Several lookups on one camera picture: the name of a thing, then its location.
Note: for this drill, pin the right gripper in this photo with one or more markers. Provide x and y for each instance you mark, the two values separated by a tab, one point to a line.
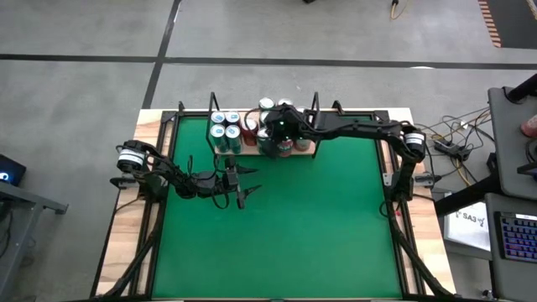
285	121

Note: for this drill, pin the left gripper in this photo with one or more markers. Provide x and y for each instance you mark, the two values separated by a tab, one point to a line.
216	184

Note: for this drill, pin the red Fanta can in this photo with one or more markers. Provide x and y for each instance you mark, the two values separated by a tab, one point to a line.
285	101
286	148

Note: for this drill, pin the red can with black label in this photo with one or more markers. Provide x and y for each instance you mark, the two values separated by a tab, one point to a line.
250	126

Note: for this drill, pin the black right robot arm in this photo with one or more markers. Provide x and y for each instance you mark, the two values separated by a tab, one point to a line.
361	128

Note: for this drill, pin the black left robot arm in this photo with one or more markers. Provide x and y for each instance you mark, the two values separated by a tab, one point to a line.
168	172

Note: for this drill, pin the green table mat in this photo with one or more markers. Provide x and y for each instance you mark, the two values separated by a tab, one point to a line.
272	230

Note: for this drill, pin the black power strip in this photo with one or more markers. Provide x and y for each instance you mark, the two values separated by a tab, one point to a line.
452	150

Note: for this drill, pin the black diagonal desk strut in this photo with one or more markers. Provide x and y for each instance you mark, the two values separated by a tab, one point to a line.
461	200

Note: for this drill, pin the white SA3 sign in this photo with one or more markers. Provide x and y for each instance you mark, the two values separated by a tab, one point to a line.
465	228

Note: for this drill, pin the grey desk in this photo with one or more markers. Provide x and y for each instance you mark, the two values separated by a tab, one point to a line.
491	268
503	134

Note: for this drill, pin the grey metal cart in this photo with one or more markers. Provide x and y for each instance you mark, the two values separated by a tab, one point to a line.
21	251

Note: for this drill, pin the black device with blue light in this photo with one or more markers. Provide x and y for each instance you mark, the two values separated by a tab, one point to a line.
10	170

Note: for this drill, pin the red cup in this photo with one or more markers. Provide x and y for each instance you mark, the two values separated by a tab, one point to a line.
530	126

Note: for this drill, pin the backlit black keyboard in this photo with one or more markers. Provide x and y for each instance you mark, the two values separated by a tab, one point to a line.
518	239

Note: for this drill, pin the black orange-striped floor mat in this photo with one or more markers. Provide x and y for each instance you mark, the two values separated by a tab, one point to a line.
516	25

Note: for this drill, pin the wooden shelf with black frame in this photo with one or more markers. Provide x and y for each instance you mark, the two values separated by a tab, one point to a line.
251	150

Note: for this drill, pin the white metal bracket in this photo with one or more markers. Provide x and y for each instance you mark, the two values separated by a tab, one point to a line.
388	179

